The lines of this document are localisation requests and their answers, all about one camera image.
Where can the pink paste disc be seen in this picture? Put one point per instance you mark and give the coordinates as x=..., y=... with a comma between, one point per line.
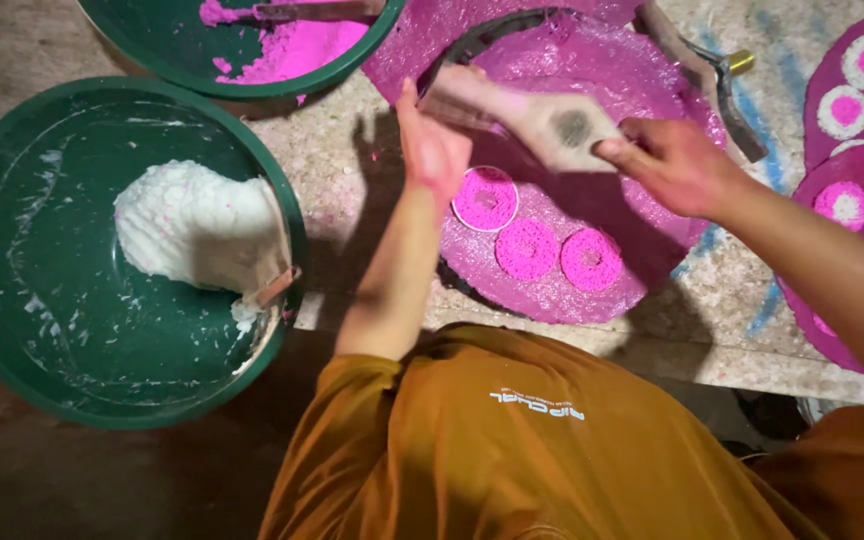
x=486, y=199
x=527, y=250
x=592, y=260

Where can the scraper with pink paste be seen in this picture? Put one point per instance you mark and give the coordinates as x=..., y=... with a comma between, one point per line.
x=319, y=10

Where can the tan scraper with white paste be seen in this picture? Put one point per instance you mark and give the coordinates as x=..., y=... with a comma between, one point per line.
x=279, y=251

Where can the person's left fingers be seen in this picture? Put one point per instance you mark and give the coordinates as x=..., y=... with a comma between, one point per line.
x=411, y=112

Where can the pink paste heap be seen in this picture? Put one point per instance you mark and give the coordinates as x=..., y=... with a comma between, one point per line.
x=304, y=45

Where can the green basin with pink paste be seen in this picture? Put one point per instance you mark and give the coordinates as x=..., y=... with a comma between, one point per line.
x=147, y=37

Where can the person's right hand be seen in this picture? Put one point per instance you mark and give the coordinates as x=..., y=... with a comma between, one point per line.
x=683, y=169

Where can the dark round object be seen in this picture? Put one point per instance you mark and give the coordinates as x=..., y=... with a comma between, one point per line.
x=773, y=416

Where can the wooden scraper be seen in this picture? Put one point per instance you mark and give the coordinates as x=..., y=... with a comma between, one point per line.
x=552, y=127

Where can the large green plastic basin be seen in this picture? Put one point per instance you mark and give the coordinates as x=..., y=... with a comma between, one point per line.
x=42, y=300

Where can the pink coated sheet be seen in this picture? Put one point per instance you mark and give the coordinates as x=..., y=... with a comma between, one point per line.
x=417, y=37

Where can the orange shirt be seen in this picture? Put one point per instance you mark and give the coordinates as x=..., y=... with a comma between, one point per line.
x=522, y=450

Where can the round pink coated tray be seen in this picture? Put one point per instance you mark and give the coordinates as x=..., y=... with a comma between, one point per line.
x=612, y=82

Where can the white paste heap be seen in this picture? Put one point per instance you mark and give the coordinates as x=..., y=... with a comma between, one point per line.
x=184, y=221

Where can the person's left hand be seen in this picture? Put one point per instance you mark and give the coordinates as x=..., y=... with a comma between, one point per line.
x=432, y=157

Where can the round purple sheet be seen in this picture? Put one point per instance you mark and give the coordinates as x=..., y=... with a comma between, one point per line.
x=837, y=255
x=822, y=67

